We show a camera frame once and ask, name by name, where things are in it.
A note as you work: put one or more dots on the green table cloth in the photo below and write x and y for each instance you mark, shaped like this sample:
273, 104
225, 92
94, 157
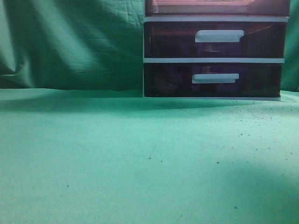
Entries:
104, 157

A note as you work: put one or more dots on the green backdrop cloth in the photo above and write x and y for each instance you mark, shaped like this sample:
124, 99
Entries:
71, 44

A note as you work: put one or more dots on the white plastic drawer cabinet frame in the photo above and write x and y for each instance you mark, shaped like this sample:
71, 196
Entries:
214, 18

